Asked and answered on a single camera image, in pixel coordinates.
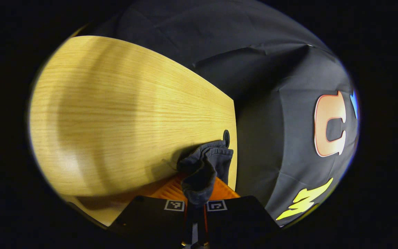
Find black jeans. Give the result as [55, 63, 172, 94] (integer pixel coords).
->
[176, 140, 234, 209]

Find black backdrop cloth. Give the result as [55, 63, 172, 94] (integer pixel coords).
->
[90, 0, 360, 228]

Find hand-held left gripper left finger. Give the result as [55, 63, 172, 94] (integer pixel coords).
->
[108, 174, 193, 248]

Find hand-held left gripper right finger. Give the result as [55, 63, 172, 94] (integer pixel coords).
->
[199, 176, 283, 248]

